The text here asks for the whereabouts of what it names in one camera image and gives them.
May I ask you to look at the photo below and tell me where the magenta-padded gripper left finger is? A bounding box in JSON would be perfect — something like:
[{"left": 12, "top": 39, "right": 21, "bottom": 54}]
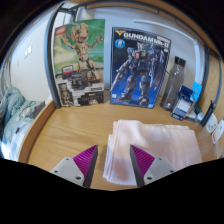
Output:
[{"left": 50, "top": 144, "right": 99, "bottom": 189}]

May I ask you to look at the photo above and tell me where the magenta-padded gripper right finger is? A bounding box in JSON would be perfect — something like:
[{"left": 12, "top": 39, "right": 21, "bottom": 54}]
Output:
[{"left": 129, "top": 144, "right": 176, "bottom": 188}]

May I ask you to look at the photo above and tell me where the pink towel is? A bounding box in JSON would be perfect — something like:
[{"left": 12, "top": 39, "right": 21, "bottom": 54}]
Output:
[{"left": 102, "top": 119, "right": 203, "bottom": 187}]

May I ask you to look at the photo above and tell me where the small blue white carton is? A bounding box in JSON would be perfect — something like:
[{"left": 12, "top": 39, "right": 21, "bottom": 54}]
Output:
[{"left": 170, "top": 85, "right": 195, "bottom": 121}]

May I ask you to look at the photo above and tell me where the black cylindrical shaver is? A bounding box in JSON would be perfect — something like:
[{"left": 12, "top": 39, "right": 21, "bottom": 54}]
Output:
[{"left": 200, "top": 99, "right": 217, "bottom": 128}]

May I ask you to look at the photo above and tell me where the bed with blue bedding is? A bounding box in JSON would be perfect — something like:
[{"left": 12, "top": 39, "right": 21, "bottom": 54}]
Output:
[{"left": 0, "top": 87, "right": 46, "bottom": 161}]

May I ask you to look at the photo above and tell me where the clear bottle with black cap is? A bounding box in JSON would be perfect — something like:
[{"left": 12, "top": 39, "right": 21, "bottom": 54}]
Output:
[{"left": 160, "top": 55, "right": 187, "bottom": 112}]

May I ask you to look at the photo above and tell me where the blue robot model kit box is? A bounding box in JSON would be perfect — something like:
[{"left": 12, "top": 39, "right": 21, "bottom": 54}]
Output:
[{"left": 109, "top": 27, "right": 172, "bottom": 109}]

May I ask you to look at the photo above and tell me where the green tree-figure toy box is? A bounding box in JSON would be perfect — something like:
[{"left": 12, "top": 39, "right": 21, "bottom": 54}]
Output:
[{"left": 53, "top": 18, "right": 106, "bottom": 108}]

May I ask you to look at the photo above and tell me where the dark metal desk frame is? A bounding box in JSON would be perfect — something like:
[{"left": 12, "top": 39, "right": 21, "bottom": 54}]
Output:
[{"left": 44, "top": 0, "right": 223, "bottom": 111}]

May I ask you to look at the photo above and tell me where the white wall switch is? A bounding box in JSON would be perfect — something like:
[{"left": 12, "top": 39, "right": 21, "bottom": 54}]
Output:
[{"left": 23, "top": 45, "right": 33, "bottom": 57}]

